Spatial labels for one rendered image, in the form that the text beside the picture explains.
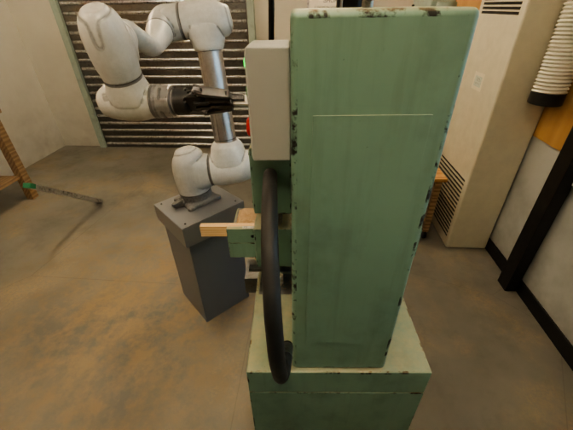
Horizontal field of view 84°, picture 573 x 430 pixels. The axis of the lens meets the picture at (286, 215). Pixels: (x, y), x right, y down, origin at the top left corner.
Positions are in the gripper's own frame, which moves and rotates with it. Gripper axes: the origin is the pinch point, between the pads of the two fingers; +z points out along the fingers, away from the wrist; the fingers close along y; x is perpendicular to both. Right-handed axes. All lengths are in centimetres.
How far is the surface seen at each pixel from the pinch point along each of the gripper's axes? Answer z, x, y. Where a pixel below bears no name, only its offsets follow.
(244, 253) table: -2.5, -42.0, -20.6
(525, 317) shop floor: 147, -72, -113
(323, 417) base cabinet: 21, -87, -14
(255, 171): 6.1, -29.0, 22.3
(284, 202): 11.7, -34.1, 17.2
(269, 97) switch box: 10.3, -24.9, 41.8
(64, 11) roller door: -230, 228, -201
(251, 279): -4, -50, -46
